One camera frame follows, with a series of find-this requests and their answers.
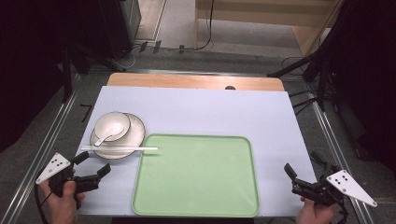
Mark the white table mat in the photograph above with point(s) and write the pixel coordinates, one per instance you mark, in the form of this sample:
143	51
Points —
202	109

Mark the aluminium floor rail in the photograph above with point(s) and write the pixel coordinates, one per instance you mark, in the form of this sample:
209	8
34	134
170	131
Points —
339	155
40	152

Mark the black metal stand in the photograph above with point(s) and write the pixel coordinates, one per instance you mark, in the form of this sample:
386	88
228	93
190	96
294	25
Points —
311	65
77	59

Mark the light wooden shelf unit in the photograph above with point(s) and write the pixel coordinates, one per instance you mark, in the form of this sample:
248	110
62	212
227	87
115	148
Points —
258	12

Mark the white ceramic spoon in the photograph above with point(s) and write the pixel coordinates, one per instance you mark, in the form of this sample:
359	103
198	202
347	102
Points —
110	129

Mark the black cabinet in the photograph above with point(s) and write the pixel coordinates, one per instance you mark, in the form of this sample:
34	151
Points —
118	28

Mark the person's left hand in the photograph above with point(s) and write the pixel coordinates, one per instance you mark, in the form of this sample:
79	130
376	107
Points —
63	205

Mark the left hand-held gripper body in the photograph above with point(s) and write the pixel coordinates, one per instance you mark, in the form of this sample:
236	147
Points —
53	168

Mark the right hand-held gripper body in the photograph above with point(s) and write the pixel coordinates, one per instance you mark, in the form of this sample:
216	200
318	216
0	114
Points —
348	186

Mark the white bowl with dark rim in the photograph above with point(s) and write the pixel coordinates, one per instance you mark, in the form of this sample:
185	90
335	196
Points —
120	119

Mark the light green plastic tray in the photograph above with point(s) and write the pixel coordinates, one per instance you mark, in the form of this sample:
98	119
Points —
196	177

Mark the white chopstick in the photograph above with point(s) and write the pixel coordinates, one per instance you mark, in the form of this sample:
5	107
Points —
124	147

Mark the dark curtain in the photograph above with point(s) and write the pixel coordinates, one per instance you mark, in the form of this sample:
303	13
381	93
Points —
367	77
28	62

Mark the white plate with dark rim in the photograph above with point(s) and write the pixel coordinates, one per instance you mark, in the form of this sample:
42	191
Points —
132	137

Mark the person's right hand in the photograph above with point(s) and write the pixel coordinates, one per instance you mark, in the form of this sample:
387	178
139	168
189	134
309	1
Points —
314	213

